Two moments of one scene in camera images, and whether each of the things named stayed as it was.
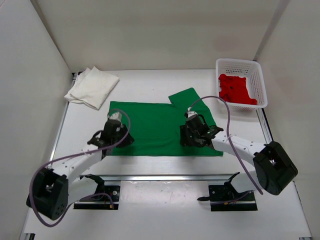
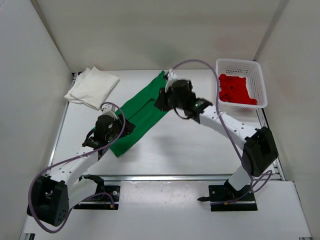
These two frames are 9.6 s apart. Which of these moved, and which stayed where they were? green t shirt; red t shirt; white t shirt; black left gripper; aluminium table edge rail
Moved: black left gripper; green t shirt
Stayed: aluminium table edge rail; white t shirt; red t shirt
